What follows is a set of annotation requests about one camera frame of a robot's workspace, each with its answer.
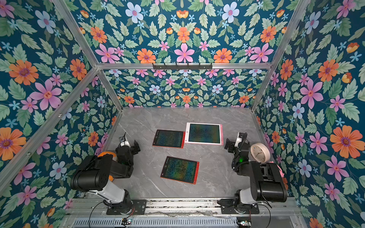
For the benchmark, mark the pink white writing tablet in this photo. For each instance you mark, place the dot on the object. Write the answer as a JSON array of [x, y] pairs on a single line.
[[202, 133]]

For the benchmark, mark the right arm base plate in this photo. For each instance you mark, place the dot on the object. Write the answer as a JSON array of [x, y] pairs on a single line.
[[232, 206]]

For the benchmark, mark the cream round clock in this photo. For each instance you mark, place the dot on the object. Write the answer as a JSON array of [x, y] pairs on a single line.
[[260, 152]]

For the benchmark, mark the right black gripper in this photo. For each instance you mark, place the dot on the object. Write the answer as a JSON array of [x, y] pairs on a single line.
[[230, 145]]

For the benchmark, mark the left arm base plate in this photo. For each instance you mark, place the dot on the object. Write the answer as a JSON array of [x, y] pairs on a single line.
[[128, 207]]

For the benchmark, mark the pink alarm clock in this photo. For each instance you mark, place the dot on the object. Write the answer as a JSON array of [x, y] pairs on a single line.
[[281, 172]]

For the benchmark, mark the aluminium mounting rail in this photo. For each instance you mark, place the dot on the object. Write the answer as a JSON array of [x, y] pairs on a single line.
[[186, 207]]

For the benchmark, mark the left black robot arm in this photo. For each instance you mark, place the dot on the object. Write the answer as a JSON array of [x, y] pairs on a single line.
[[96, 174]]

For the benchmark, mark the red writing tablet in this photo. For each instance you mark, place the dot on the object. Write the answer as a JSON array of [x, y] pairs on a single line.
[[182, 170], [168, 138]]

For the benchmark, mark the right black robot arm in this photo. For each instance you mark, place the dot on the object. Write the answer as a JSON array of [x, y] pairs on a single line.
[[253, 161]]

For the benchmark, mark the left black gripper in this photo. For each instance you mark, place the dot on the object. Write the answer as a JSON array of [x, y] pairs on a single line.
[[135, 148]]

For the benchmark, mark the red stylus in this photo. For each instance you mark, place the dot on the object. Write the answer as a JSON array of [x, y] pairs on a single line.
[[183, 139]]

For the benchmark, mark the black hook rack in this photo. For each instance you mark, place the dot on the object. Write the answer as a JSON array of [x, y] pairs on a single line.
[[176, 66]]

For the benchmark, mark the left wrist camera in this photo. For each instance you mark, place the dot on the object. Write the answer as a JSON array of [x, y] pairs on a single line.
[[124, 142]]

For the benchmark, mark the pink stylus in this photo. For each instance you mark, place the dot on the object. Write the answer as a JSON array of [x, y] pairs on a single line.
[[221, 135]]

